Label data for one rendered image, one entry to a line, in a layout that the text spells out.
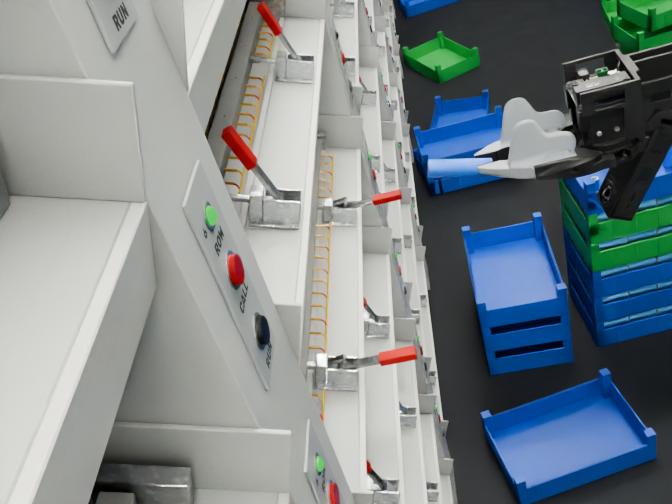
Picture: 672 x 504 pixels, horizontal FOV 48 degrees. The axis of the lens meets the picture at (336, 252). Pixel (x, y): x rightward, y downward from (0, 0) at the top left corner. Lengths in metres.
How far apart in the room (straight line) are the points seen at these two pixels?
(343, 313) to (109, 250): 0.54
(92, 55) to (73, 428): 0.13
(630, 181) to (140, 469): 0.55
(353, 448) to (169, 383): 0.33
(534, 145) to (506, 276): 1.20
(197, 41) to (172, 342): 0.18
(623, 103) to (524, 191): 1.77
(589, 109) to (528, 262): 1.25
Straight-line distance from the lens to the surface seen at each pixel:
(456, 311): 2.09
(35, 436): 0.23
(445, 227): 2.39
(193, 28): 0.46
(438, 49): 3.55
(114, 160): 0.30
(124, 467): 0.41
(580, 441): 1.77
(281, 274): 0.56
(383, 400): 0.97
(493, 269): 1.95
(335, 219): 0.93
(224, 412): 0.39
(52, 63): 0.29
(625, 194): 0.80
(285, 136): 0.73
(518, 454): 1.76
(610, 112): 0.74
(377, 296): 1.11
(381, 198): 0.92
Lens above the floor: 1.42
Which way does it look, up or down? 36 degrees down
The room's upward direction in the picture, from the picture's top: 18 degrees counter-clockwise
